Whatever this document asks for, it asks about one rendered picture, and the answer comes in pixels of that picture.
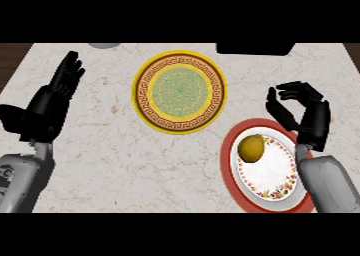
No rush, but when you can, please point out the grey round object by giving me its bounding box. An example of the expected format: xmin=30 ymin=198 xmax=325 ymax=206
xmin=88 ymin=43 xmax=123 ymax=50

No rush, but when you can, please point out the black appliance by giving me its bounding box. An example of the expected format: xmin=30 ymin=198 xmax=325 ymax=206
xmin=216 ymin=43 xmax=297 ymax=57

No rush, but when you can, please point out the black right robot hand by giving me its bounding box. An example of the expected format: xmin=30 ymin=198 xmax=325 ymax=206
xmin=265 ymin=80 xmax=333 ymax=153

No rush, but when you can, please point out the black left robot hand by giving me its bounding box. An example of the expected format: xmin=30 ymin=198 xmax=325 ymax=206
xmin=0 ymin=50 xmax=88 ymax=144

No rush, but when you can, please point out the red-rimmed white floral plate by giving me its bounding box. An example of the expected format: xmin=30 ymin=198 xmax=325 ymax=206
xmin=219 ymin=117 xmax=318 ymax=214

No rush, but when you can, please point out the yellow lemon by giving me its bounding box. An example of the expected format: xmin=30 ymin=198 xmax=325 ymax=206
xmin=237 ymin=133 xmax=268 ymax=164

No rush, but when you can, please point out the yellow patterned plate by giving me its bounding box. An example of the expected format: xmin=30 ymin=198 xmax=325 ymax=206
xmin=132 ymin=49 xmax=229 ymax=136

